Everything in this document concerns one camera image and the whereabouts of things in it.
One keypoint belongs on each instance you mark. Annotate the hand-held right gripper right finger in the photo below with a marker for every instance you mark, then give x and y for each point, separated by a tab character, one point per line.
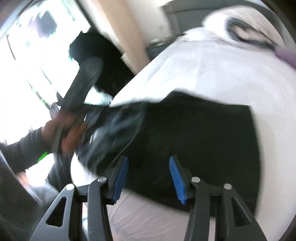
177	178

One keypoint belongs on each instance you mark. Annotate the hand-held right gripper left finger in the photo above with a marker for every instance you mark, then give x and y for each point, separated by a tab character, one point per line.
120	177

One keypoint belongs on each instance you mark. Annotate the black denim pants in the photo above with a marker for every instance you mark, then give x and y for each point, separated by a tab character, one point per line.
196	139

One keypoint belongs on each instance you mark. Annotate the person's left forearm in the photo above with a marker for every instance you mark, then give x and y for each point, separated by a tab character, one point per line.
23	150

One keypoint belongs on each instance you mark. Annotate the person's left hand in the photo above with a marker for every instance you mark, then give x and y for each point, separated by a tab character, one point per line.
71	139

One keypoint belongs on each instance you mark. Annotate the black coat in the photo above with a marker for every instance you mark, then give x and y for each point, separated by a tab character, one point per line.
111	67

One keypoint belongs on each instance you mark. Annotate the beige curtain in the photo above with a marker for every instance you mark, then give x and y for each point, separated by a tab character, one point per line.
115	27

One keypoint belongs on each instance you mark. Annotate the grey nightstand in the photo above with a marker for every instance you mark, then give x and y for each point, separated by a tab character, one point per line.
158	49

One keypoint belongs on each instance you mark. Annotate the grey bed headboard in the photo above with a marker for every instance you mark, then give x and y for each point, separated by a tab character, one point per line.
178	16

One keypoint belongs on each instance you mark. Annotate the bed with white sheet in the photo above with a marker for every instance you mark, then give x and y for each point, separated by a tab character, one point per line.
219	69

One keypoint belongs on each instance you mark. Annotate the white pillow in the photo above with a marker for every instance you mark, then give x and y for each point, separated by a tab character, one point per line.
201	34

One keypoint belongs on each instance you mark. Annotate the purple pillow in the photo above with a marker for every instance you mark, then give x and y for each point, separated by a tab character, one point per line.
288	56

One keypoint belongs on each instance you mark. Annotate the rolled white duvet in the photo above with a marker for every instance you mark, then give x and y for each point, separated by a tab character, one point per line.
245	25

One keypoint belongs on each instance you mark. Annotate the window with dark frame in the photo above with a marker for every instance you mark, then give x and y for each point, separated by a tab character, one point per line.
30	58

